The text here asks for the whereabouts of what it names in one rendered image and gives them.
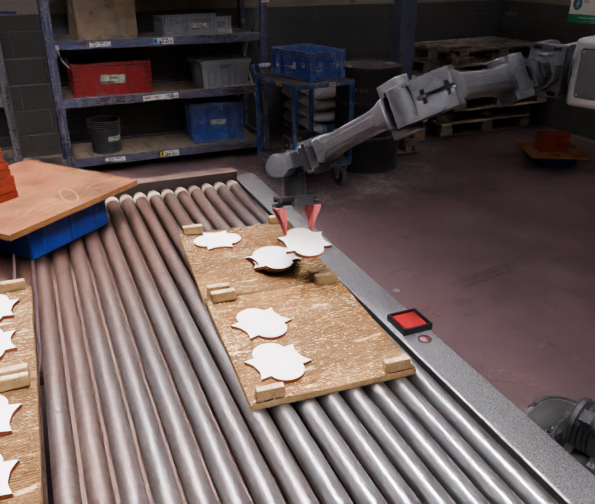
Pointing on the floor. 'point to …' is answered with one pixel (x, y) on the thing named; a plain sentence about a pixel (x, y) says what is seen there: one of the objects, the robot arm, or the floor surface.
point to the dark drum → (377, 74)
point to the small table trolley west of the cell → (296, 114)
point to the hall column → (404, 45)
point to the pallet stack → (476, 56)
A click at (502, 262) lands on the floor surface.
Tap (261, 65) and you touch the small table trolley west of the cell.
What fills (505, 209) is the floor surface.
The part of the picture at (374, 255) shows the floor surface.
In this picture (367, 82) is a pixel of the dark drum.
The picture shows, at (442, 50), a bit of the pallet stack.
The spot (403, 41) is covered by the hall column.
